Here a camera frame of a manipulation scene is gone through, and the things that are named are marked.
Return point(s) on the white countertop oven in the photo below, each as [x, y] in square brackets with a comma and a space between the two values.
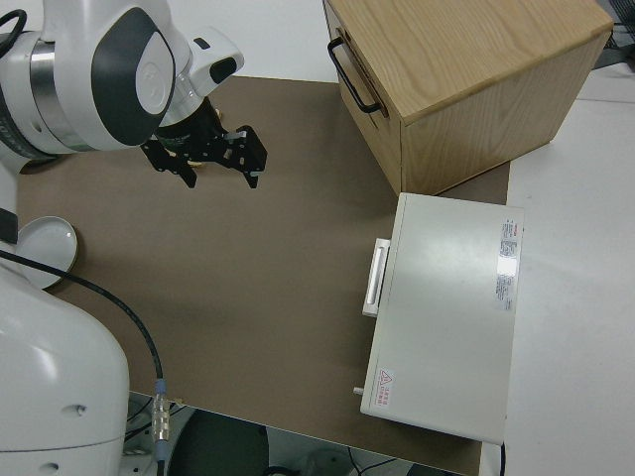
[446, 317]

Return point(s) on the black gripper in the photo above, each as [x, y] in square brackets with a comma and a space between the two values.
[198, 134]

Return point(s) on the black round floor base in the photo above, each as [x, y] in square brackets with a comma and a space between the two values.
[218, 446]

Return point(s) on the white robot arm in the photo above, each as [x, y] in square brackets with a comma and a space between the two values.
[64, 372]

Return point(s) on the gray plate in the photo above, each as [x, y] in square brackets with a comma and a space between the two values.
[47, 245]

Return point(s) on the light wooden drawer cabinet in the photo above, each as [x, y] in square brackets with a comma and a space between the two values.
[471, 59]

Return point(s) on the brown table mat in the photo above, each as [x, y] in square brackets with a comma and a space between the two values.
[248, 277]

